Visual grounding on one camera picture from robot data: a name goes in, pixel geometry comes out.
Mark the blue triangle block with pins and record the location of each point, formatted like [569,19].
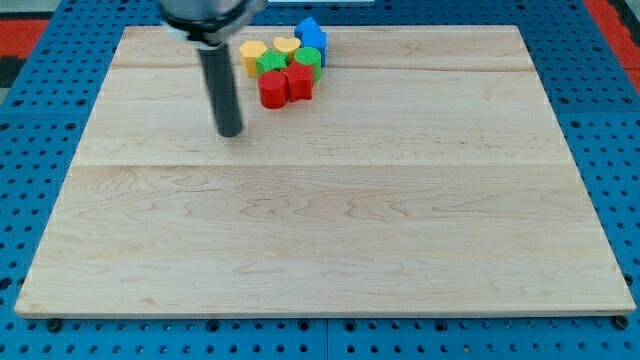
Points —
[308,24]

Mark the red star block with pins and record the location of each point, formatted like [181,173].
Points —
[300,81]

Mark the blue cube block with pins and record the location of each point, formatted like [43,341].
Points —
[317,40]

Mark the green star block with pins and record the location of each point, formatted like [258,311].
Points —
[271,60]

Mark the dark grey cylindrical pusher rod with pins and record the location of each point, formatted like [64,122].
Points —
[220,81]

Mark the green cylinder block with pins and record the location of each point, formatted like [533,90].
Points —
[310,56]

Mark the red cylinder block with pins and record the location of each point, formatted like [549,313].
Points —
[273,89]

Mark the yellow heart block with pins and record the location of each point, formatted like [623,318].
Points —
[287,46]

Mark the yellow pentagon block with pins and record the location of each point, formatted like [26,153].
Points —
[250,51]

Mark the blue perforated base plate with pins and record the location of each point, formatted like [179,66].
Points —
[50,101]

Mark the light wooden board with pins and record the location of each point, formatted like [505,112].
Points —
[426,177]

